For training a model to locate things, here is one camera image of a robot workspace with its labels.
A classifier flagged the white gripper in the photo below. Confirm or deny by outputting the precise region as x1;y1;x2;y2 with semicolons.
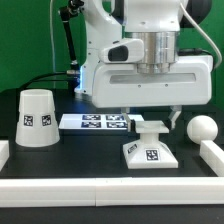
92;55;213;132

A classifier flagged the white lamp base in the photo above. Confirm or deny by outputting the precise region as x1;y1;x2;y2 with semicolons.
123;121;178;169

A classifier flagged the white lamp bulb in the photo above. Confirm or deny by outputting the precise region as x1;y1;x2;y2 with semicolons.
187;115;218;144

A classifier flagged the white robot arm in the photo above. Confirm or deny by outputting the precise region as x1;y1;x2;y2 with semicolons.
80;0;213;113

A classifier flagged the white lamp shade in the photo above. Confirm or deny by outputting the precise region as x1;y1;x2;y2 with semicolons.
16;89;60;147

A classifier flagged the white marker plate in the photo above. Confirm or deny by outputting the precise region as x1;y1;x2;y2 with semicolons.
58;113;146;131

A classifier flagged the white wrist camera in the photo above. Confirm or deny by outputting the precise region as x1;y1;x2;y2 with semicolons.
98;38;144;64

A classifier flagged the white right rail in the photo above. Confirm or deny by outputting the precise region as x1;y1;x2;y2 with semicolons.
199;140;224;177

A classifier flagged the white rail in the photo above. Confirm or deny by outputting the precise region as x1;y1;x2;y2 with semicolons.
0;177;224;208
199;140;224;177
0;140;9;171

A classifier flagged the white front rail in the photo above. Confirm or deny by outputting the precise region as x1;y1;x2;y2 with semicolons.
0;177;224;208

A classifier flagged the grey hanging cable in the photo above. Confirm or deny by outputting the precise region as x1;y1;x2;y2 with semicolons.
49;0;56;73

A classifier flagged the black cable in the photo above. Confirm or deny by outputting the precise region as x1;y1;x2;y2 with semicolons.
20;70;81;91

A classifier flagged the black camera stand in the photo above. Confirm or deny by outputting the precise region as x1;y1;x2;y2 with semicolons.
59;0;84;75

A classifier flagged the white left rail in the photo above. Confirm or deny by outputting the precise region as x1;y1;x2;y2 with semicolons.
0;140;9;171

